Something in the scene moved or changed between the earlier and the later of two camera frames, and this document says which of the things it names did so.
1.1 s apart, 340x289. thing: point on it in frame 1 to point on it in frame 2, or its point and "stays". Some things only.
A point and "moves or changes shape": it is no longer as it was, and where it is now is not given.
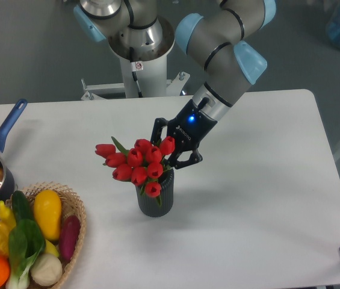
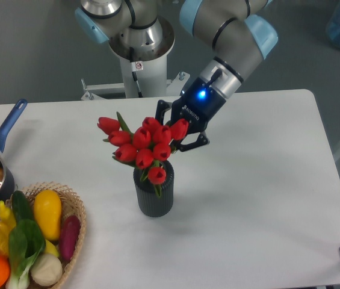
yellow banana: [50, 248] stays
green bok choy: [26, 242] stays
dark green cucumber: [21, 208] stays
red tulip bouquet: [143, 164] moves or changes shape
